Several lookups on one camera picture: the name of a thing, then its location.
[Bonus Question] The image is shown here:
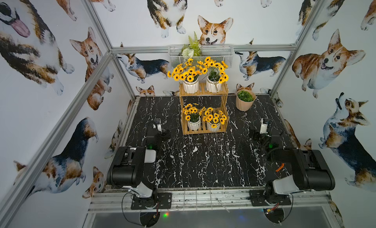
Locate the white orange spray bottle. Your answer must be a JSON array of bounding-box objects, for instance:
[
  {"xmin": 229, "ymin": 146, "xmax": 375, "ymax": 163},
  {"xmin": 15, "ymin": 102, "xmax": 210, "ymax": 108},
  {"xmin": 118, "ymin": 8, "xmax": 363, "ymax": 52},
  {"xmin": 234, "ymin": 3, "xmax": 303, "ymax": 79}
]
[{"xmin": 275, "ymin": 163, "xmax": 285, "ymax": 172}]

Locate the sunflower pot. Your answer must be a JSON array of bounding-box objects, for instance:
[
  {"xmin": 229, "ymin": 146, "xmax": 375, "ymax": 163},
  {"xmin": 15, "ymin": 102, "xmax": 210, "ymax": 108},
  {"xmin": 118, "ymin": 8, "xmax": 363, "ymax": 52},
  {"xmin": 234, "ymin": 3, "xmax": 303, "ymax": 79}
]
[
  {"xmin": 198, "ymin": 56, "xmax": 229, "ymax": 93},
  {"xmin": 182, "ymin": 103, "xmax": 202, "ymax": 131},
  {"xmin": 167, "ymin": 58, "xmax": 205, "ymax": 94},
  {"xmin": 201, "ymin": 107, "xmax": 228, "ymax": 133}
]

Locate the aluminium cage frame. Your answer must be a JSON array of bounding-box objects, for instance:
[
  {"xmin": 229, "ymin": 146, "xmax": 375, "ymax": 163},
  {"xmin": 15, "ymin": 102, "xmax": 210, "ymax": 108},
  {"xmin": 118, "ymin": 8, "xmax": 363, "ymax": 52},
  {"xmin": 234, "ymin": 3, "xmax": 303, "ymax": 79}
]
[{"xmin": 0, "ymin": 0, "xmax": 330, "ymax": 226}]

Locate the white wire mesh basket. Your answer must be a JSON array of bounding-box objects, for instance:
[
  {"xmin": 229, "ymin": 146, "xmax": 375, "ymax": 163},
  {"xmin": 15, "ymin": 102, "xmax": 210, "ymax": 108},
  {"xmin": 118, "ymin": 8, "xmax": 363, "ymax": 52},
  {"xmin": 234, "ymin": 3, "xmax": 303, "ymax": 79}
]
[{"xmin": 168, "ymin": 45, "xmax": 235, "ymax": 68}]

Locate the wooden two-tier plant shelf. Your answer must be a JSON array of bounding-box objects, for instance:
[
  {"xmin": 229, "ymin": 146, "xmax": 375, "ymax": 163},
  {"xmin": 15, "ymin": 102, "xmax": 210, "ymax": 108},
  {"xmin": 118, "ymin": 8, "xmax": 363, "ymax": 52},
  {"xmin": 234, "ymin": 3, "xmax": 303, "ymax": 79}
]
[{"xmin": 179, "ymin": 83, "xmax": 229, "ymax": 135}]

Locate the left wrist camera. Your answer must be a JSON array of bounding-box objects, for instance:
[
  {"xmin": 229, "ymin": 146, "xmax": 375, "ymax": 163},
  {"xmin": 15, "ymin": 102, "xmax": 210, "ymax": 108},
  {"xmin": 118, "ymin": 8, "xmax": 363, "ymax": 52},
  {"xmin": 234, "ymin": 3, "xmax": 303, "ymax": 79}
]
[{"xmin": 153, "ymin": 118, "xmax": 162, "ymax": 133}]

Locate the green fern white flower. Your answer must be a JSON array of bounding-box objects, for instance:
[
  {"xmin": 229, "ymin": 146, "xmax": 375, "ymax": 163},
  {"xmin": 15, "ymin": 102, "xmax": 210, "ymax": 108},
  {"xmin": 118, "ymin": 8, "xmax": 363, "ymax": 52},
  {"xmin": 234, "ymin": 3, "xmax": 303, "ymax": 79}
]
[{"xmin": 179, "ymin": 32, "xmax": 202, "ymax": 58}]

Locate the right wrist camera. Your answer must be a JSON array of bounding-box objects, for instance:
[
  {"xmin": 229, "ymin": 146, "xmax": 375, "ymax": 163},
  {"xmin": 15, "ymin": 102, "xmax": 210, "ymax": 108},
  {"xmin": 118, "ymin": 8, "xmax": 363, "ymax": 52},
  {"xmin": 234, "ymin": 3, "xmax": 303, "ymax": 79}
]
[{"xmin": 259, "ymin": 118, "xmax": 270, "ymax": 134}]

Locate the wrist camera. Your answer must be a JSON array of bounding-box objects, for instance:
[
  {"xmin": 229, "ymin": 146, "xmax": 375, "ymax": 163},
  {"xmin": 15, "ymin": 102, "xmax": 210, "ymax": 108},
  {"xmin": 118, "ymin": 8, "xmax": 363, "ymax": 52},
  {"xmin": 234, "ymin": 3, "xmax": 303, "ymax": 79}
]
[
  {"xmin": 153, "ymin": 118, "xmax": 162, "ymax": 133},
  {"xmin": 259, "ymin": 118, "xmax": 270, "ymax": 134}
]

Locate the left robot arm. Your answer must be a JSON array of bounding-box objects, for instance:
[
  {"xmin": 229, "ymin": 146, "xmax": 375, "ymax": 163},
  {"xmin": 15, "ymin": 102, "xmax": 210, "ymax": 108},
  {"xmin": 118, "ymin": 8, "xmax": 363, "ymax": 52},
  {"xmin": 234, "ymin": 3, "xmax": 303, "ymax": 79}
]
[{"xmin": 106, "ymin": 118, "xmax": 170, "ymax": 200}]

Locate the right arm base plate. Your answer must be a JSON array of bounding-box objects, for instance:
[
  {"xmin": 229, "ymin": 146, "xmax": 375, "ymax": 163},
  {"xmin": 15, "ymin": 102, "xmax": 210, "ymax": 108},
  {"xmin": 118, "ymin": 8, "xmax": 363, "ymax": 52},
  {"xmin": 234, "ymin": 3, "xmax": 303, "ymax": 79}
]
[{"xmin": 248, "ymin": 190, "xmax": 291, "ymax": 206}]

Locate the aluminium front rail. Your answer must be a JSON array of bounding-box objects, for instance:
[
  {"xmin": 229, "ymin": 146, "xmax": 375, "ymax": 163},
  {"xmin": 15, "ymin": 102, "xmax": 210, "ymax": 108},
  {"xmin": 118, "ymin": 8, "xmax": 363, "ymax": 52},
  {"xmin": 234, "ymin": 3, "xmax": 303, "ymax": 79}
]
[{"xmin": 87, "ymin": 189, "xmax": 331, "ymax": 214}]

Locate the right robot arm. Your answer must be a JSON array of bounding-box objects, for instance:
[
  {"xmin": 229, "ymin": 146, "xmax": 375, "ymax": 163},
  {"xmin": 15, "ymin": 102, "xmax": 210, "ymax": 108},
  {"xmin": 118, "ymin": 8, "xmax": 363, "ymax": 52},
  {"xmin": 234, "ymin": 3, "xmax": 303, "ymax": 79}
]
[{"xmin": 250, "ymin": 129, "xmax": 335, "ymax": 203}]

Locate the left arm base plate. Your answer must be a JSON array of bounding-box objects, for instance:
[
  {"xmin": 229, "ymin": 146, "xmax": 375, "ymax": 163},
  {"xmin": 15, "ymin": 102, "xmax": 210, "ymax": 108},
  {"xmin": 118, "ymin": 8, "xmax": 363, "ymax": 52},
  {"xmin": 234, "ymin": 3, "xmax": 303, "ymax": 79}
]
[{"xmin": 131, "ymin": 192, "xmax": 172, "ymax": 210}]

